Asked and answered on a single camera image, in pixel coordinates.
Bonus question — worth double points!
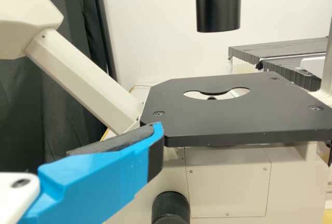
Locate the cream microscope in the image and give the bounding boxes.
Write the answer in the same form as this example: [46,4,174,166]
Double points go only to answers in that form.
[0,0,332,224]

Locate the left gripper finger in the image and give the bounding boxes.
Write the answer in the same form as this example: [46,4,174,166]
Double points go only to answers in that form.
[24,121,164,224]

